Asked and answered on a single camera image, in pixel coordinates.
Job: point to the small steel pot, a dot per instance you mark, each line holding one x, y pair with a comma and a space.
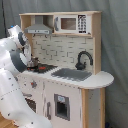
33, 62

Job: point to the white microwave door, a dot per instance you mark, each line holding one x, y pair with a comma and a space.
75, 24

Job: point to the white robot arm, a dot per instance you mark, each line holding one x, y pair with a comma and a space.
13, 61

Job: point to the wooden toy kitchen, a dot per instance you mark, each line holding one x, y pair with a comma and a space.
61, 50

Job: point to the grey toy sink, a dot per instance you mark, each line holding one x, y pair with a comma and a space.
71, 74

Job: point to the black toy faucet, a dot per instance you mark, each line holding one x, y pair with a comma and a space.
80, 65

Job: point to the black stove top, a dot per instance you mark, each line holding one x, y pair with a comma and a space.
41, 68

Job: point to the right red stove knob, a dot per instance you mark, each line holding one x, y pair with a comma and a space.
33, 84

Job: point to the cabinet door with dispenser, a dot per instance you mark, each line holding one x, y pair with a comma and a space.
63, 105

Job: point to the grey range hood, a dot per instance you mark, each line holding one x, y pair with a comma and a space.
38, 27

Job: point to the oven door with window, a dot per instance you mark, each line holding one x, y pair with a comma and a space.
31, 101

